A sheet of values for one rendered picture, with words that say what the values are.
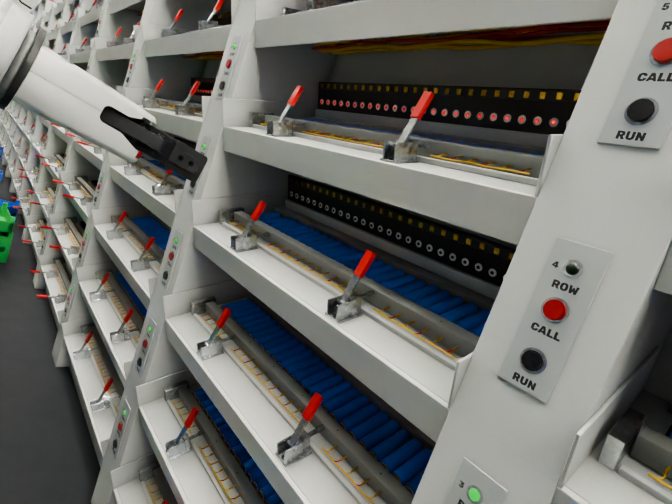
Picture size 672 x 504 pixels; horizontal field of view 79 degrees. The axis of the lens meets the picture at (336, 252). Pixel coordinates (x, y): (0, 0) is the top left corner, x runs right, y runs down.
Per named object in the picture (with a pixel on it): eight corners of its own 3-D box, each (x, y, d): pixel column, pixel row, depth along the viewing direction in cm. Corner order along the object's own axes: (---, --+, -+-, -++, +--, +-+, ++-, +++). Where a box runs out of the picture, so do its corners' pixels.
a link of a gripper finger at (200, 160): (135, 151, 41) (193, 182, 46) (144, 156, 39) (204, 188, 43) (150, 123, 41) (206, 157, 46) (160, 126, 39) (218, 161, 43)
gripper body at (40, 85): (-18, 96, 36) (109, 159, 44) (-17, 103, 29) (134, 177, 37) (22, 24, 36) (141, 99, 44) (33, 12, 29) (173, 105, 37)
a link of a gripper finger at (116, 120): (64, 99, 34) (99, 120, 40) (148, 144, 35) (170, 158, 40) (71, 87, 34) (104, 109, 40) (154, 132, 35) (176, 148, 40)
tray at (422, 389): (441, 448, 38) (459, 362, 34) (194, 247, 81) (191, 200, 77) (542, 371, 50) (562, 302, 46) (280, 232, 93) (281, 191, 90)
